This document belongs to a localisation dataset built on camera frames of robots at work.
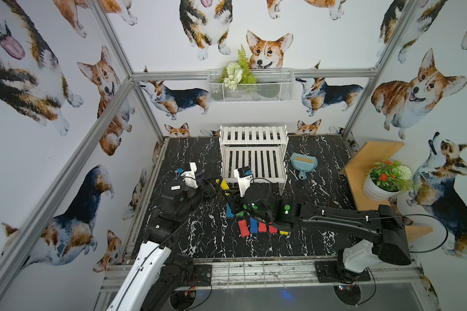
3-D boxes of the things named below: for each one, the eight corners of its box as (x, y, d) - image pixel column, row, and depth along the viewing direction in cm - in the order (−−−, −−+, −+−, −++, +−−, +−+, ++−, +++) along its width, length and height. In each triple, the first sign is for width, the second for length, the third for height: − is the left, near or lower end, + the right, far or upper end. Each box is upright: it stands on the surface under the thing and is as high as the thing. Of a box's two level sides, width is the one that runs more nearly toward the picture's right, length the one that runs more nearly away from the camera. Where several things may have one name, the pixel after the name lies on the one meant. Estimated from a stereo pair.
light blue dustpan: (293, 179, 104) (295, 175, 102) (289, 156, 115) (290, 152, 112) (320, 179, 104) (322, 175, 102) (313, 156, 115) (315, 152, 112)
